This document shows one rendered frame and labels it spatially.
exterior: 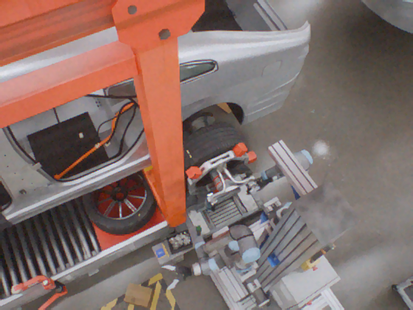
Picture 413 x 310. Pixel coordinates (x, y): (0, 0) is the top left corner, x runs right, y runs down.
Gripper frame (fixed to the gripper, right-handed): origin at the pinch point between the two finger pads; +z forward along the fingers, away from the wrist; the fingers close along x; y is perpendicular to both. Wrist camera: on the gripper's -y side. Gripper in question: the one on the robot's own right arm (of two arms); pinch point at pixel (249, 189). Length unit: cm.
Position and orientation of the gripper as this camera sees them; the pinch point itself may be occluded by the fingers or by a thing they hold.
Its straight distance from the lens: 331.0
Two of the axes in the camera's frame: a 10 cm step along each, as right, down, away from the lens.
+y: 0.2, -4.4, -9.0
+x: 4.6, 8.0, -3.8
